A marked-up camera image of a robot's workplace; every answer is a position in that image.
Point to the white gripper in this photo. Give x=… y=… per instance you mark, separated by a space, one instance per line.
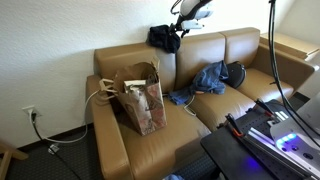
x=191 y=24

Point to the black clothing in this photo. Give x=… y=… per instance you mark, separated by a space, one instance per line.
x=161 y=37

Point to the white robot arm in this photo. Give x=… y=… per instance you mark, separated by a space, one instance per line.
x=190 y=12

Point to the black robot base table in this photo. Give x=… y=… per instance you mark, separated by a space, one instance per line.
x=278 y=144

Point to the tan leather sofa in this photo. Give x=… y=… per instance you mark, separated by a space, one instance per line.
x=124 y=154

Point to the blue denim clothing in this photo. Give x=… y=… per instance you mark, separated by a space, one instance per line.
x=208 y=80

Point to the brown paper bag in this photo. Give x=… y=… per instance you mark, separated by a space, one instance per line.
x=138 y=89

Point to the orange black clamp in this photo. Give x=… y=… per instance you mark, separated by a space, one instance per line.
x=235 y=129

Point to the white wall outlet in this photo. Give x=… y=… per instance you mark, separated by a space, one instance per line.
x=31 y=109

